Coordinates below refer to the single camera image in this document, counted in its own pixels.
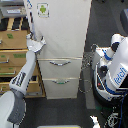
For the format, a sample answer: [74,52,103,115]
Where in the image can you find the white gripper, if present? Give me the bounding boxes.
[26,34,46,53]

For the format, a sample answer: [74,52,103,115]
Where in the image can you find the white fridge door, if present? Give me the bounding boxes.
[23,0,92,59]

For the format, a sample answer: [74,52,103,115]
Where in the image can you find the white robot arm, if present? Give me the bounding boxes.
[0,34,46,128]

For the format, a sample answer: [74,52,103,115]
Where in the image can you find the upper fridge drawer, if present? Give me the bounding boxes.
[39,59,82,79]

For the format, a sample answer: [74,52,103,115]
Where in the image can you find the fridge drawer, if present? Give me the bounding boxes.
[43,79,79,99]
[39,59,82,79]

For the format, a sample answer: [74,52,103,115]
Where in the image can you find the lower fridge drawer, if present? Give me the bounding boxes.
[43,79,79,99]

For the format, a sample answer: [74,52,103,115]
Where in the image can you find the wooden drawer cabinet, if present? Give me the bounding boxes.
[0,16,46,99]

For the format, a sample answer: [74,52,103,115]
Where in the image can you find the green android sticker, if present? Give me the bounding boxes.
[37,3,49,17]

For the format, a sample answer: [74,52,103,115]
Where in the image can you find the white refrigerator body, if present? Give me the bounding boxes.
[23,0,92,99]

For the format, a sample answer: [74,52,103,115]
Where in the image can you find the grey box on cabinet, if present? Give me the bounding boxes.
[0,6,26,18]

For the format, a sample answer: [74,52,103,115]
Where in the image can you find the white blue Fetch robot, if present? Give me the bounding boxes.
[92,34,128,106]

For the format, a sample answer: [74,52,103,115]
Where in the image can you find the tangled grey cables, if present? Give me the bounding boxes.
[77,43,100,94]

